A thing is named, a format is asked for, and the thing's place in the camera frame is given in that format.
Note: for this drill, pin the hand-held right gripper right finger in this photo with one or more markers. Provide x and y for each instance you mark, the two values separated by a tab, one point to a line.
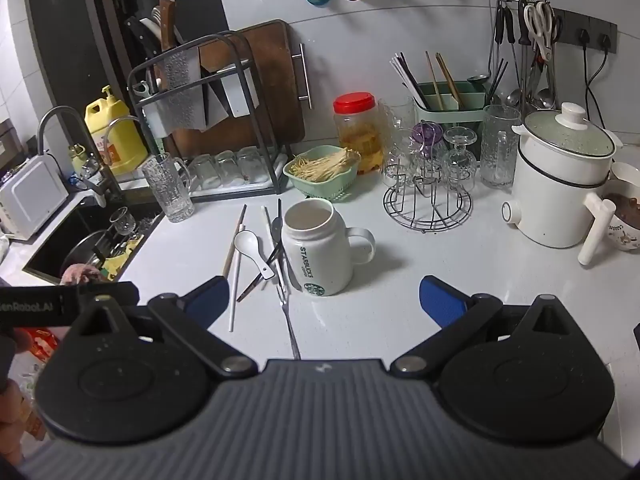
442	302

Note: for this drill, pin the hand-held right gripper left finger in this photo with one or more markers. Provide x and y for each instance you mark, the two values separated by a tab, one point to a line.
207	302

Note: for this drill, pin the brown wooden spoon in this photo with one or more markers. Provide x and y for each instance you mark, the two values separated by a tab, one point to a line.
250	287

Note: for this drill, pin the wooden chopstick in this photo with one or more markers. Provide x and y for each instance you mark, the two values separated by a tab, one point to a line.
234	240

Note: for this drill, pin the white ceramic spoon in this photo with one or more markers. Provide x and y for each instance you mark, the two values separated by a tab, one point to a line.
247	244

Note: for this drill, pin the thin black chopstick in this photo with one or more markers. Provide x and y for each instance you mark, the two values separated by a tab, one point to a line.
270	260

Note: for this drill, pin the steel spoon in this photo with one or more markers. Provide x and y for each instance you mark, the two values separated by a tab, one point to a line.
292	340

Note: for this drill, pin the white mug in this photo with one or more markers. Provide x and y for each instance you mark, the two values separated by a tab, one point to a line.
312	255

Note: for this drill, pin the row of hanging steel utensils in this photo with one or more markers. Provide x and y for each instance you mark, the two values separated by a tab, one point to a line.
510	35

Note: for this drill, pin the person's left hand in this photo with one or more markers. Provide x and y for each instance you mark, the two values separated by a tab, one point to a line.
10	430

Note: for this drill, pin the orange printed bag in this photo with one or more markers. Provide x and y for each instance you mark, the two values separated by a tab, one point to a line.
42	345

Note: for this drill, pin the pink cloth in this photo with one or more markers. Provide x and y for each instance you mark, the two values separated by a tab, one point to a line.
80	274

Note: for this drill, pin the black sink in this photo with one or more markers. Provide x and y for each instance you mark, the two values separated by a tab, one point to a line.
50	250

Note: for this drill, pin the steel pan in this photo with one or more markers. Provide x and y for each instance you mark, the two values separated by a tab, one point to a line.
92	255

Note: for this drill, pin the white toaster oven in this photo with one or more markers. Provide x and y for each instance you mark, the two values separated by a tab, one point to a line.
30	200

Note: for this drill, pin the white drip tray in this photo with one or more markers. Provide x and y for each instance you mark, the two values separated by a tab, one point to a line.
235	191

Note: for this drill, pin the wine glass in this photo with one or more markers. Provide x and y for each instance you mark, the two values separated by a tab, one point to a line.
122	220

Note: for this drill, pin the textured glass beer mug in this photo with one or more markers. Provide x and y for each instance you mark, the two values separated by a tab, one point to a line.
167	190

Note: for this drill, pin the clear drinking glass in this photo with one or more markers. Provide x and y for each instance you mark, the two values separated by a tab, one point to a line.
202	170
252	165
227	167

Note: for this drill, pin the glass goblet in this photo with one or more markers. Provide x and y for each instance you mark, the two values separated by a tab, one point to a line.
397	160
460	160

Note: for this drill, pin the white electric pot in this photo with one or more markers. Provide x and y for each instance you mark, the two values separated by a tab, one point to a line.
555	200

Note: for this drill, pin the green colander basket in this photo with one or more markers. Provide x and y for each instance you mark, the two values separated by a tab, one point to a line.
325	190

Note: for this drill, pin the tall textured glass mug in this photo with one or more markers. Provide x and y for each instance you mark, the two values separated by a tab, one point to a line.
500	150

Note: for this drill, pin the enoki mushrooms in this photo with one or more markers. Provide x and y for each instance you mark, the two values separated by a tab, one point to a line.
325	164

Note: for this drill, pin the yellow detergent bottle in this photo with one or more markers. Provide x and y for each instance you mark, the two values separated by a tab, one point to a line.
112	135

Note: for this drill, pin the steel faucet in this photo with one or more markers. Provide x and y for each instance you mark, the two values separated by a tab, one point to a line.
55	117

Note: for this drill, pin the green utensil caddy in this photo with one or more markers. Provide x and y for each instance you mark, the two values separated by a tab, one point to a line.
450	112

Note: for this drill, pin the textured glass pitcher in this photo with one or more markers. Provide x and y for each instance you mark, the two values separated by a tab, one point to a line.
397	115

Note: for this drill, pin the red-lid plastic jar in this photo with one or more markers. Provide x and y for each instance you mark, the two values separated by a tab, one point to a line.
356	130

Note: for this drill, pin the glass pot lid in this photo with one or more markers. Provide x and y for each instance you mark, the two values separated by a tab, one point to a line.
565	132

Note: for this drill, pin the grey peeler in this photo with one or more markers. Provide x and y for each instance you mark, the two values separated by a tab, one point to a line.
141	91

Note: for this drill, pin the steel ladle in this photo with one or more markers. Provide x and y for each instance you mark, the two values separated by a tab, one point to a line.
477	79

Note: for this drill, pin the green utensil holder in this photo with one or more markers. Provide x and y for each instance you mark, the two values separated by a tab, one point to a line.
407	77

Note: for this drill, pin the wooden cutting board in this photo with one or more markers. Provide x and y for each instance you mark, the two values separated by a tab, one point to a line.
270	75

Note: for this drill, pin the dark grey dish rack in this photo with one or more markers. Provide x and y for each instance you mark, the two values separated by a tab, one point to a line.
240	60

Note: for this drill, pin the dark window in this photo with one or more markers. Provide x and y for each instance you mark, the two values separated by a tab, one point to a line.
75	35

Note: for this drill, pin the black wall socket strip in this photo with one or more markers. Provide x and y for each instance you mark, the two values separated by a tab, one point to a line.
575	22

